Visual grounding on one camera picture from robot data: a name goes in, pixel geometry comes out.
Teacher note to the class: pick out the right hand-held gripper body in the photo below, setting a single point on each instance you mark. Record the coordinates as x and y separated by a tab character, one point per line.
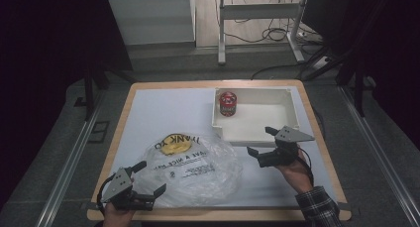
280	152

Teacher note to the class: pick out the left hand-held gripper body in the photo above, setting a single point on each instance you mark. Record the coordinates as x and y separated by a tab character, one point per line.
119	188

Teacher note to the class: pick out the white plastic bin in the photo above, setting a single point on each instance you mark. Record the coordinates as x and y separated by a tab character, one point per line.
254	121

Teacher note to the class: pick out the clear printed plastic bag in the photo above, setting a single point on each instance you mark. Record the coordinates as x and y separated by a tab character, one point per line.
198	180

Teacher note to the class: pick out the red can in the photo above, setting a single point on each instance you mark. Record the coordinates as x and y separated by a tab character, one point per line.
228	104

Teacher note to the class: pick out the person's right hand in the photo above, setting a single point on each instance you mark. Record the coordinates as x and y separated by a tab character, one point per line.
297	174

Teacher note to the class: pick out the person's left hand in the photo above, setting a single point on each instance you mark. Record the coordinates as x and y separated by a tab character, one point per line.
117	217

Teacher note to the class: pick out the yellow round item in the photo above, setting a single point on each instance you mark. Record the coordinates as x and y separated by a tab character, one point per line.
176	144

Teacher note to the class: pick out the pale blue table mat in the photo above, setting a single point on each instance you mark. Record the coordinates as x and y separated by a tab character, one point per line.
165	111

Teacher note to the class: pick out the black metal stand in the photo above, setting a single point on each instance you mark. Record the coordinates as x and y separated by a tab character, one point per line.
358	88
89	88

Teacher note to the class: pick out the white cabinet panel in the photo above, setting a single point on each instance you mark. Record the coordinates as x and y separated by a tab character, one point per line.
152	19

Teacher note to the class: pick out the black floor bracket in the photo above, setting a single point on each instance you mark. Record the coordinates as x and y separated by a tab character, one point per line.
99	131

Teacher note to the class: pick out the aluminium floor rail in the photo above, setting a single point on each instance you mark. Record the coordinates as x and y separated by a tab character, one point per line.
66	170
379	154

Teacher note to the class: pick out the white metal desk frame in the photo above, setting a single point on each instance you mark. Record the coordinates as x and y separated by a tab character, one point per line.
261	11

